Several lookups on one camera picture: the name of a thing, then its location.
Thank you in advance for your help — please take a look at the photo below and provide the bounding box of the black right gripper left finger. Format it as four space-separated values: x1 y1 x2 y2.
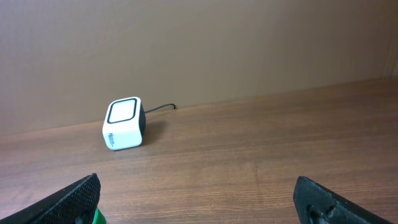
1 173 101 224

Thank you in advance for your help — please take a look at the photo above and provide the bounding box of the black scanner cable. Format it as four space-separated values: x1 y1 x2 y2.
144 103 177 114

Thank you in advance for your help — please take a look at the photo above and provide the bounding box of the green lid jar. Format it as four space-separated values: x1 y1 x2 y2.
92 208 106 224

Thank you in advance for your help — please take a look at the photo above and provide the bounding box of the white barcode scanner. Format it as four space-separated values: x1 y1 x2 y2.
102 96 146 151

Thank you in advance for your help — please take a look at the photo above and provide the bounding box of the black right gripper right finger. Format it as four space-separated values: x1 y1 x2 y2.
293 176 392 224

